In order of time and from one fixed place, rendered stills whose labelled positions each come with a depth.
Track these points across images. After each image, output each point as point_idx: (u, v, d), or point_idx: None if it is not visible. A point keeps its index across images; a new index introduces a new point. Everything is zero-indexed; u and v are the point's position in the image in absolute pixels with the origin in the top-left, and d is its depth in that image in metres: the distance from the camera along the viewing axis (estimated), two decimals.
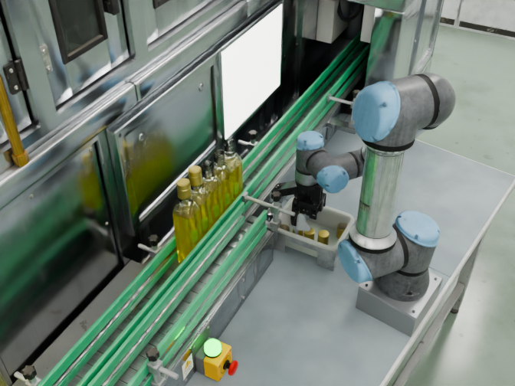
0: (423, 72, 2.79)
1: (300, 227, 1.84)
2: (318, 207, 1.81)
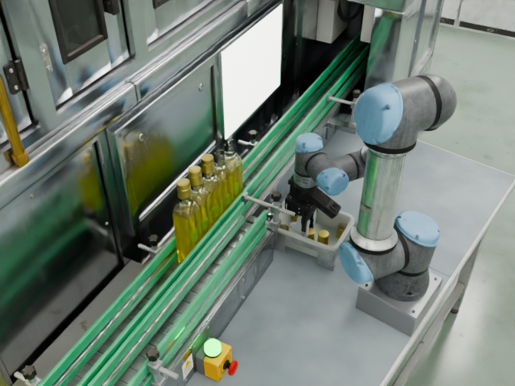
0: (423, 72, 2.79)
1: None
2: None
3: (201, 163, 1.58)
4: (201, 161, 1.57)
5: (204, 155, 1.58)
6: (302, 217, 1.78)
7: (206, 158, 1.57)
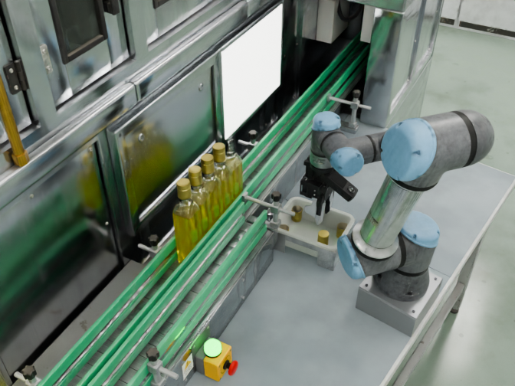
0: (423, 72, 2.79)
1: None
2: None
3: (201, 163, 1.58)
4: (201, 161, 1.57)
5: (204, 155, 1.58)
6: (317, 198, 1.72)
7: (206, 158, 1.57)
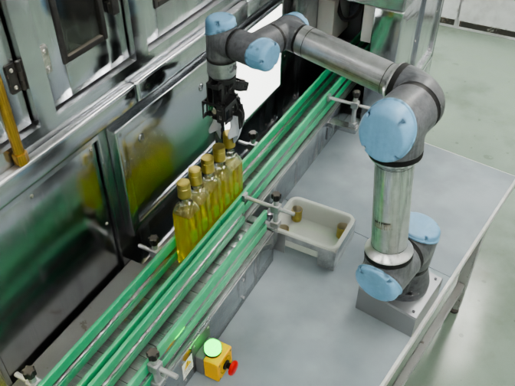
0: None
1: (214, 125, 1.63)
2: (218, 116, 1.55)
3: (201, 163, 1.58)
4: (201, 161, 1.57)
5: (204, 155, 1.58)
6: (240, 110, 1.57)
7: (206, 158, 1.57)
